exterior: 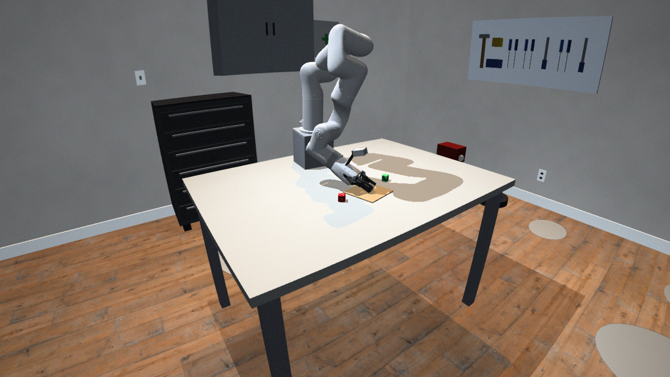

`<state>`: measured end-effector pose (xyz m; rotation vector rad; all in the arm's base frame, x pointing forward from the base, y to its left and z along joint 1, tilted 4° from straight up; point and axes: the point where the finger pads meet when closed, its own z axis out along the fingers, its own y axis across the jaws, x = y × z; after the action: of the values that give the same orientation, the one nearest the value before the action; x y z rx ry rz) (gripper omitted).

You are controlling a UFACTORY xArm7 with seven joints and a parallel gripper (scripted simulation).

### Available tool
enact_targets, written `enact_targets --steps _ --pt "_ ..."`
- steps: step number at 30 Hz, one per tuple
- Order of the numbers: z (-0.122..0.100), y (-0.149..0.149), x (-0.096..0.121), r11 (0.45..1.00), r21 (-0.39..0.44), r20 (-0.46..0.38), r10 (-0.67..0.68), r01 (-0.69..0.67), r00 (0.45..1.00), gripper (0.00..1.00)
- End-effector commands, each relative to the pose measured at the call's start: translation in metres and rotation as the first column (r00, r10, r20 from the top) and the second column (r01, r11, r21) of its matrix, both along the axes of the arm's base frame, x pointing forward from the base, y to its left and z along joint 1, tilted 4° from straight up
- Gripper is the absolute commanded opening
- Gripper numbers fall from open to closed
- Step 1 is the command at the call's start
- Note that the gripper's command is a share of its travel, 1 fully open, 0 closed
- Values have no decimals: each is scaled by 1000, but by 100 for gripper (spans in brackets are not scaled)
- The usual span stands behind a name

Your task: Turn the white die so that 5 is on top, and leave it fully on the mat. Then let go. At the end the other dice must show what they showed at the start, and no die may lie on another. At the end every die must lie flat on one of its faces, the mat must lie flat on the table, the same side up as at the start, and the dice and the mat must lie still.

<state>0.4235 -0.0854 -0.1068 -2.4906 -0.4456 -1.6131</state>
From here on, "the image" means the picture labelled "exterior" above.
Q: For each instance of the tan flat mat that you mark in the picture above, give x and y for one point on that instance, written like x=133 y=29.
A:
x=377 y=193

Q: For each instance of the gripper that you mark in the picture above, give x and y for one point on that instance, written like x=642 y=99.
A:
x=349 y=174

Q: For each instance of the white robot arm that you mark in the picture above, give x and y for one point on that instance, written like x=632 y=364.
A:
x=333 y=61

